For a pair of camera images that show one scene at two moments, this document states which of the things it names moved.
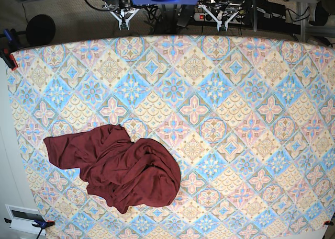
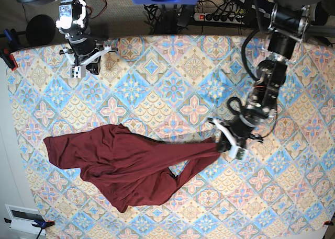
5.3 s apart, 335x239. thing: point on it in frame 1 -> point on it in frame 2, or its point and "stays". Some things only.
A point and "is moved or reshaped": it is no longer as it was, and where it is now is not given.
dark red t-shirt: [120, 173] is moved or reshaped
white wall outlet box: [22, 218] stays
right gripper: [220, 11] -> [239, 130]
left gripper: [124, 10] -> [87, 53]
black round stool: [40, 30] stays
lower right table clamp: [328, 223] stays
